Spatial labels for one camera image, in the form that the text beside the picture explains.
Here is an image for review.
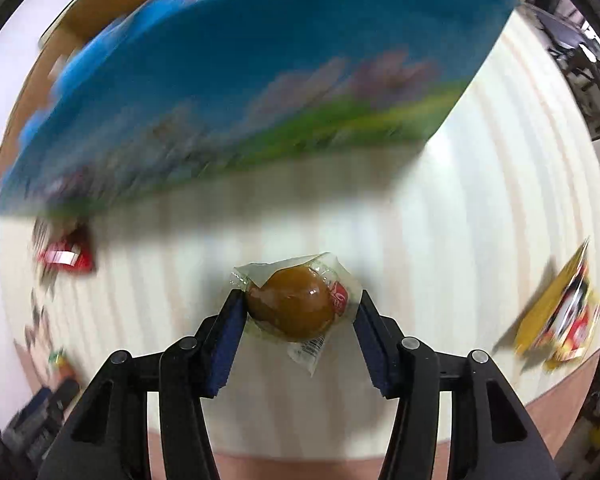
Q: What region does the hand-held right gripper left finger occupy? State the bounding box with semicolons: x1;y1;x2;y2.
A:
39;289;247;480

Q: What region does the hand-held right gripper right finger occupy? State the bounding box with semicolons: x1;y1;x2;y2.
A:
351;290;562;480

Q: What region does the braised egg packet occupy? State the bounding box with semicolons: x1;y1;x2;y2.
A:
230;252;363;377

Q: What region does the blue printed cardboard box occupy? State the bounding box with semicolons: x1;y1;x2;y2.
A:
0;0;518;218

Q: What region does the green candy bag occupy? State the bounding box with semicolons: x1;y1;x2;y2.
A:
47;350;76;376

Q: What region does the red triangular snack packet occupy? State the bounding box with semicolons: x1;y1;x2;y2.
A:
35;225;96;275

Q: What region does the yellow cartoon snack packet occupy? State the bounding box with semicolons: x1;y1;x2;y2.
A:
512;237;600;373

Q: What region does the dark wooden chair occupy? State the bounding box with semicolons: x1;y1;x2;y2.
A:
565;25;600;138

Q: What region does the black desk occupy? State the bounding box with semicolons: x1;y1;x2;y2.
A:
530;5;586;61

